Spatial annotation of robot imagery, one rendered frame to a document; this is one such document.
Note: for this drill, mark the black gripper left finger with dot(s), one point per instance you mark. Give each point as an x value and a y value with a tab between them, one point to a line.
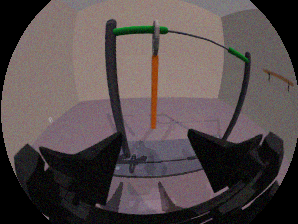
92	169

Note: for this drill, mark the orange handle with grey loop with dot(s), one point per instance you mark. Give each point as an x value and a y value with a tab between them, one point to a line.
156	44

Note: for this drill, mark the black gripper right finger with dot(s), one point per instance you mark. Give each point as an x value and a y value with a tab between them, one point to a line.
220	158

